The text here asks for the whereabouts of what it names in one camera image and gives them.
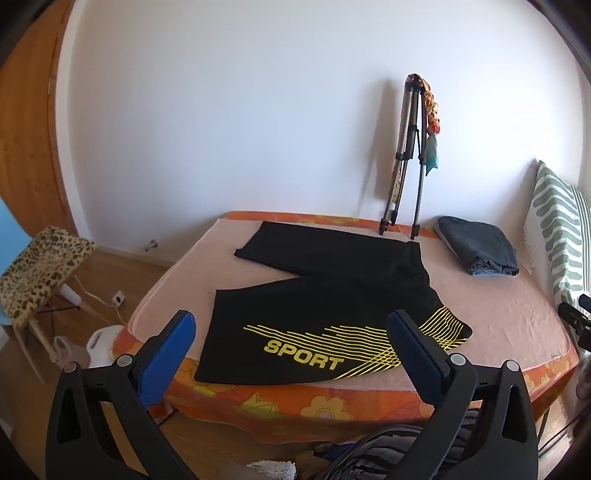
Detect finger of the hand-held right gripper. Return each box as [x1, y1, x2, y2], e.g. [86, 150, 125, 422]
[557, 293, 591, 352]

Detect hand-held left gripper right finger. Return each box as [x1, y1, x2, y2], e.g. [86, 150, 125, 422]
[387, 310, 540, 480]

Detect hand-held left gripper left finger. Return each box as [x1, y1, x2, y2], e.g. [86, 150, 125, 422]
[45, 310, 197, 480]

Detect black pants with yellow print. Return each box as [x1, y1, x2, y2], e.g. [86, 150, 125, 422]
[194, 220, 474, 386]

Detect white plastic jug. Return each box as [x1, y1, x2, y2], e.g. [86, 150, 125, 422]
[88, 324, 127, 370]

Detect beige blanket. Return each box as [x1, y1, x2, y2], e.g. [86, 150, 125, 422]
[129, 217, 571, 393]

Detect black and white striped cloth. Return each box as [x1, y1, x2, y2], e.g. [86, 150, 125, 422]
[318, 408, 485, 480]

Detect green and white patterned pillow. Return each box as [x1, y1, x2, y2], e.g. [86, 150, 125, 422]
[522, 159, 591, 305]

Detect bed with orange floral sheet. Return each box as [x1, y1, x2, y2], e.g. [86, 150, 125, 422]
[113, 211, 580, 446]

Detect folded blue jeans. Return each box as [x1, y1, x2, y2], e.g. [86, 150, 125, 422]
[435, 216, 520, 278]

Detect white mop head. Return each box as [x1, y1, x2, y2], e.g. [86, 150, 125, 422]
[247, 459, 296, 480]

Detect leopard print chair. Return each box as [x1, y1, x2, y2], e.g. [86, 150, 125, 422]
[0, 225, 98, 384]

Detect light blue panel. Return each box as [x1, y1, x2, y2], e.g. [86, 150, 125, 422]
[0, 200, 24, 326]

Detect grey metal tripod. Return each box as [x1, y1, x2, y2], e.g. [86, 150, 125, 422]
[378, 73, 428, 240]

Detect colourful scarf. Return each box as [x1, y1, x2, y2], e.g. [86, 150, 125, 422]
[418, 78, 443, 177]

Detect wooden door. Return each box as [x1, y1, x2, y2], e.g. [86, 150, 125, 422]
[0, 0, 100, 250]

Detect white cable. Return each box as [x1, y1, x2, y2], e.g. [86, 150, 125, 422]
[69, 277, 125, 326]

